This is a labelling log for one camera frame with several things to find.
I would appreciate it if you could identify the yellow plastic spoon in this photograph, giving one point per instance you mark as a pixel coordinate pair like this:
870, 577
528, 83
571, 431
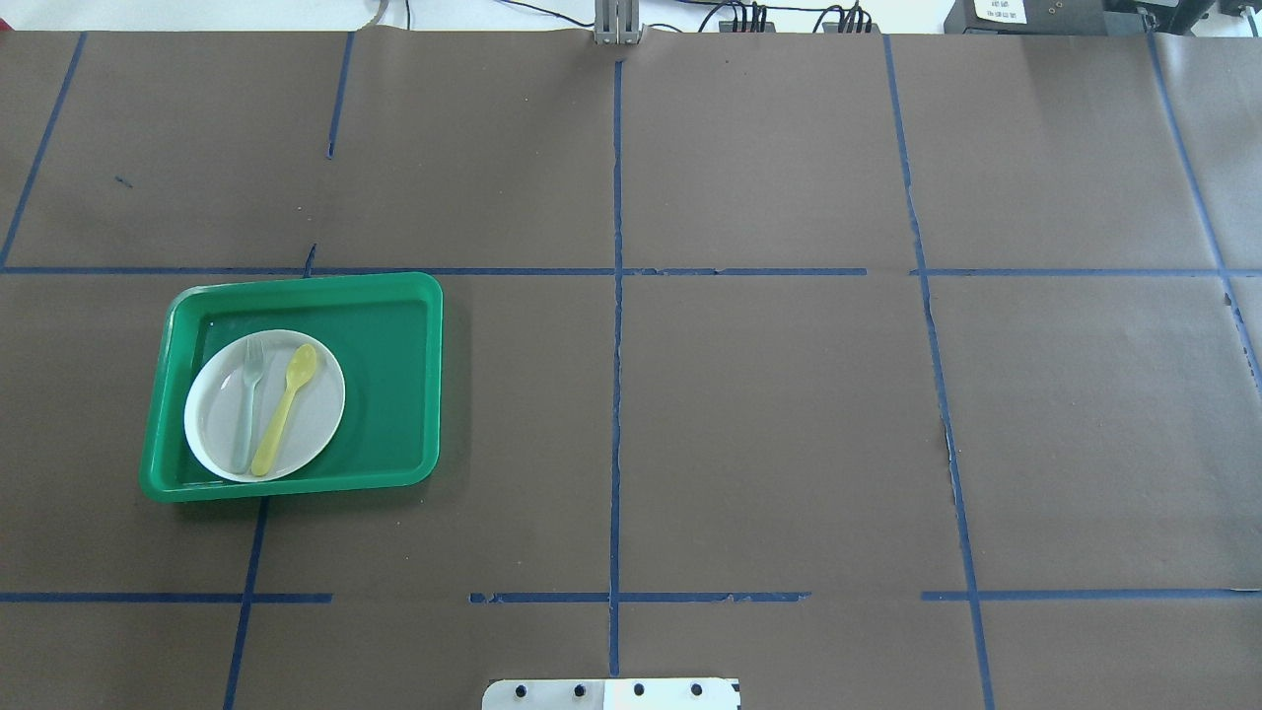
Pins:
301, 367

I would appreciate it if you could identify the green plastic tray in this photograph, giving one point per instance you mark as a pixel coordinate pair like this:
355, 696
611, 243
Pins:
386, 331

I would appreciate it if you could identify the black power strip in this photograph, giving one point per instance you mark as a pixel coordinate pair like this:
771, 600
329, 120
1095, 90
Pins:
845, 20
747, 19

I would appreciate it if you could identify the white round plate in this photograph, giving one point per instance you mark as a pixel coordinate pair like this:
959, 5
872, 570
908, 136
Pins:
212, 407

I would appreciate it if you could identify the translucent plastic fork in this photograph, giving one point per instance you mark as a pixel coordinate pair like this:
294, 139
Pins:
252, 373

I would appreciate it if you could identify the black power strip right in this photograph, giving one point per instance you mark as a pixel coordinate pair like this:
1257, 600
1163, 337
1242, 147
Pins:
845, 20

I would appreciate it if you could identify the black equipment box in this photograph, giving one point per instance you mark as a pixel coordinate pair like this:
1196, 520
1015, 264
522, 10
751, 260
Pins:
1038, 18

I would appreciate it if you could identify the grey aluminium post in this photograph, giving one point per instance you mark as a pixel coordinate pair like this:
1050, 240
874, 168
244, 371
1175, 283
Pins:
617, 22

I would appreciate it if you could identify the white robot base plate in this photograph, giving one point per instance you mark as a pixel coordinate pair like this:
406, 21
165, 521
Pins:
614, 693

